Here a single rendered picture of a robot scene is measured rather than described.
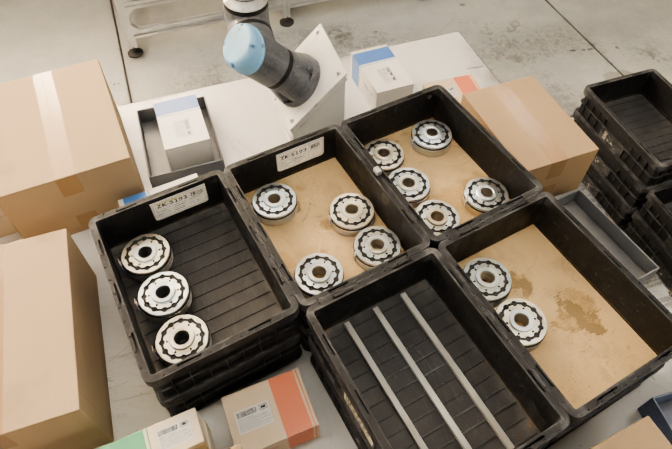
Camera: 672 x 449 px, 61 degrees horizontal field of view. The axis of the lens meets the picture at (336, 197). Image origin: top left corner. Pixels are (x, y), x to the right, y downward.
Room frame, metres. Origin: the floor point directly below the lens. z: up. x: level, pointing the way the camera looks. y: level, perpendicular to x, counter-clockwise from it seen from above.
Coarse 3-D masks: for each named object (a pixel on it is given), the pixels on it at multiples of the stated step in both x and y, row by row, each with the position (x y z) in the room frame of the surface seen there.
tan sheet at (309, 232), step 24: (312, 168) 0.92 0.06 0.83; (336, 168) 0.92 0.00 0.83; (312, 192) 0.85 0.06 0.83; (336, 192) 0.85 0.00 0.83; (360, 192) 0.85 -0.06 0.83; (312, 216) 0.77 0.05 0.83; (288, 240) 0.71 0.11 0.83; (312, 240) 0.71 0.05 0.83; (336, 240) 0.71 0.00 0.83; (288, 264) 0.64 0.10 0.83
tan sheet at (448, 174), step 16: (400, 144) 1.01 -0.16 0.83; (416, 160) 0.95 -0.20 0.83; (432, 160) 0.95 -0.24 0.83; (448, 160) 0.95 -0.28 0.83; (464, 160) 0.96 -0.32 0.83; (432, 176) 0.90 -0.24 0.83; (448, 176) 0.90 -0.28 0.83; (464, 176) 0.90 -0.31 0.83; (480, 176) 0.90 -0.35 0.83; (432, 192) 0.85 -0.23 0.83; (448, 192) 0.85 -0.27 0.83; (416, 208) 0.80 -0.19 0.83; (464, 208) 0.80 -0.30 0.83
